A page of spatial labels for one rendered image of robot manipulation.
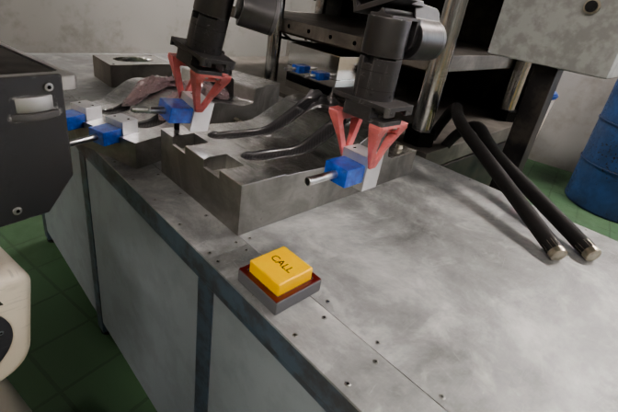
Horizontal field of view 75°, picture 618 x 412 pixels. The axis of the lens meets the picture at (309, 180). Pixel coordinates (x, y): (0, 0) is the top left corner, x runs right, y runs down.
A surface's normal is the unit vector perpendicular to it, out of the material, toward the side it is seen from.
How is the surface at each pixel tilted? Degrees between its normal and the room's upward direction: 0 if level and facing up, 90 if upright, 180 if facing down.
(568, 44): 90
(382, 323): 0
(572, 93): 90
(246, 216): 90
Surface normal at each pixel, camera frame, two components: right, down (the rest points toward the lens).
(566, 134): -0.57, 0.28
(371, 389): 0.15, -0.89
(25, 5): 0.80, 0.36
